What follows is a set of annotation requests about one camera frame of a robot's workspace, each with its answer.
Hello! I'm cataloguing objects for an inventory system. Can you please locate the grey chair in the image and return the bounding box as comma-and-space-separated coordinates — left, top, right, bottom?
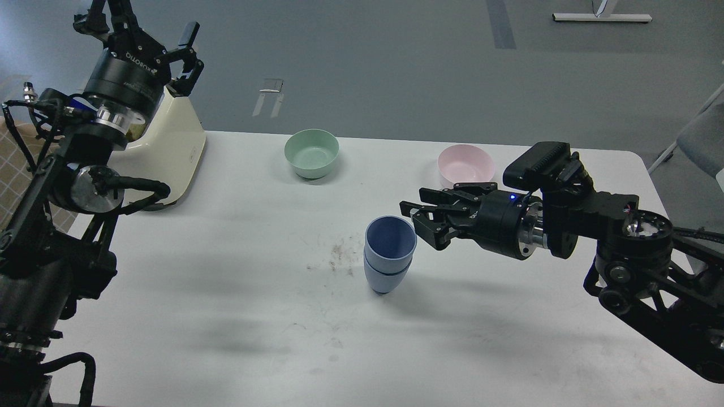
647, 85, 723, 190

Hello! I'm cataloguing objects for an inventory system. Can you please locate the white table leg base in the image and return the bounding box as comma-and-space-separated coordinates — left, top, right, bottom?
551, 1, 653, 24

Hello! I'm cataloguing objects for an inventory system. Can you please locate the cream toaster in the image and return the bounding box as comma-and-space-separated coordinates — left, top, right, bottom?
109, 89, 206, 211

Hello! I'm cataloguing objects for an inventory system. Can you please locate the green bowl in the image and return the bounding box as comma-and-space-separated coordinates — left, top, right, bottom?
284, 129, 341, 179

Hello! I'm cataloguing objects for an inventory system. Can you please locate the beige checked cloth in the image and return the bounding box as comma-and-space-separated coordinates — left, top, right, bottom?
1, 118, 43, 231

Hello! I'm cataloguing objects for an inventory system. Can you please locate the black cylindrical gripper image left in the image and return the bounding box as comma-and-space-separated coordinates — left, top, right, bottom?
72, 1, 205, 119

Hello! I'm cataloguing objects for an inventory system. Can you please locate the pink bowl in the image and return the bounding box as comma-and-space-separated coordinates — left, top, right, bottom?
437, 144, 496, 188

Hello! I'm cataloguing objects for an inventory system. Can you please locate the blue cup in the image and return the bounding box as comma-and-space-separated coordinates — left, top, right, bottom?
364, 258, 411, 295
364, 216, 417, 275

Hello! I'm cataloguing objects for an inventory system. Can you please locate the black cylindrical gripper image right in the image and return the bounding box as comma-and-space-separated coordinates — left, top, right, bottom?
400, 182, 546, 260

